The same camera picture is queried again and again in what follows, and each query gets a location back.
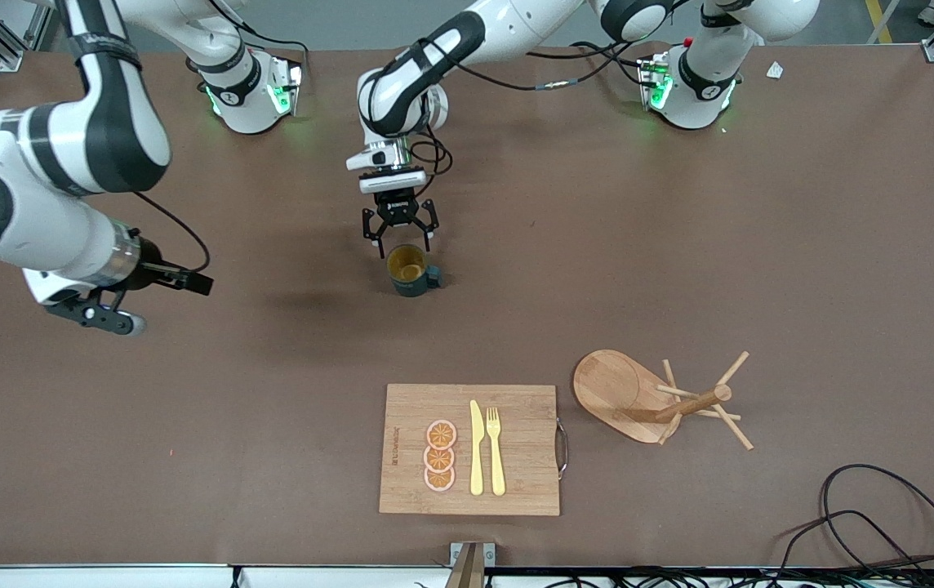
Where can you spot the metal bracket with wooden strip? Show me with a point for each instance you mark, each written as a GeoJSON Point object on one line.
{"type": "Point", "coordinates": [471, 572]}

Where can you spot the white paper scrap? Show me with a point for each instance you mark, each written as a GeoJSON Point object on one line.
{"type": "Point", "coordinates": [775, 70]}

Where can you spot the yellow plastic knife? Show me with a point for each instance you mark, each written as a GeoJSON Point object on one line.
{"type": "Point", "coordinates": [476, 457]}

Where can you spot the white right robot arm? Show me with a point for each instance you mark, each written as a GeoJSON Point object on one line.
{"type": "Point", "coordinates": [26, 212]}

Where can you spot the toy orange slice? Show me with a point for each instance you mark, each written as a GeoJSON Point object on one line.
{"type": "Point", "coordinates": [441, 434]}

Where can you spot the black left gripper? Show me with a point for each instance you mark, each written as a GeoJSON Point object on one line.
{"type": "Point", "coordinates": [398, 207]}

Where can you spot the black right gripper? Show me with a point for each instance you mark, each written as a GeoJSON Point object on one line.
{"type": "Point", "coordinates": [152, 273]}

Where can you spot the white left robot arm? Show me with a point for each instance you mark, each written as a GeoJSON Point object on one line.
{"type": "Point", "coordinates": [402, 90]}

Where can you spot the wooden mug tree stand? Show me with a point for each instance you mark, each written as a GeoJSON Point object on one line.
{"type": "Point", "coordinates": [606, 384]}

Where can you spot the dark green ribbed cup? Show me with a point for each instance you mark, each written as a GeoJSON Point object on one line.
{"type": "Point", "coordinates": [410, 286]}

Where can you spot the yellow plastic fork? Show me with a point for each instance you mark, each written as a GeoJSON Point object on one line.
{"type": "Point", "coordinates": [497, 465]}

